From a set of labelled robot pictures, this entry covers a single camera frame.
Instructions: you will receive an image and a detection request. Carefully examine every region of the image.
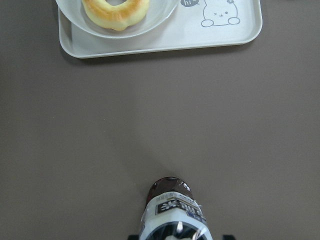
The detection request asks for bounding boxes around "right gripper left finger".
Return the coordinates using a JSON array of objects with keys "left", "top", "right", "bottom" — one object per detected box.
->
[{"left": 127, "top": 234, "right": 139, "bottom": 240}]

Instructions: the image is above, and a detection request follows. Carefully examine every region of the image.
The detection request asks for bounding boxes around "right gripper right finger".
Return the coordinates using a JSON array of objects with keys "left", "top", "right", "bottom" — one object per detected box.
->
[{"left": 222, "top": 234, "right": 233, "bottom": 240}]

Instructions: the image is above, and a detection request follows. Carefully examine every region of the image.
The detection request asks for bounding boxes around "dark tea bottle white cap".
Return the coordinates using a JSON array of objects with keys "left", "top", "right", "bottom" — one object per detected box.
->
[{"left": 138, "top": 176, "right": 213, "bottom": 240}]

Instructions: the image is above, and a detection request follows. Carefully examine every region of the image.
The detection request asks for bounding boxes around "cream rabbit tray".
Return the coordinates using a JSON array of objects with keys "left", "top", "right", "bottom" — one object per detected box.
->
[{"left": 57, "top": 0, "right": 263, "bottom": 59}]

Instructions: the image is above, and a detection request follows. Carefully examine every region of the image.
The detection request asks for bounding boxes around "glazed donut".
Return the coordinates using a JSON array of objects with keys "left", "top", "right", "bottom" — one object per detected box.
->
[{"left": 82, "top": 0, "right": 150, "bottom": 31}]

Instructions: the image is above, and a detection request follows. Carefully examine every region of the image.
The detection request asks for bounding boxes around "white round plate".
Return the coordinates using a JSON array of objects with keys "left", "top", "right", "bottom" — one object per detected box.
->
[{"left": 56, "top": 0, "right": 178, "bottom": 39}]

